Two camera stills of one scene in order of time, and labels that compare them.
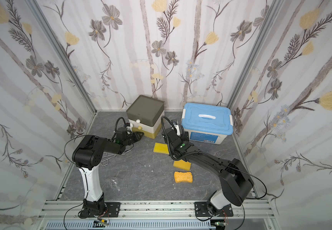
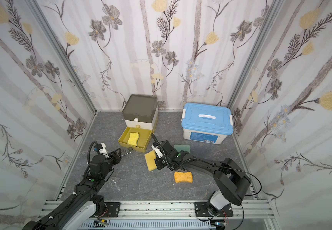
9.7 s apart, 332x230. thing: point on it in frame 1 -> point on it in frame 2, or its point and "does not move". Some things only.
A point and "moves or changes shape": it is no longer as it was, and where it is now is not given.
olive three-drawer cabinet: x=146 y=114 moves or changes shape
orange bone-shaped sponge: x=185 y=176 does not move
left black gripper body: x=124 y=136 -> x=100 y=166
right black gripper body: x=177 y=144 -> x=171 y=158
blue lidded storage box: x=207 y=124 does not move
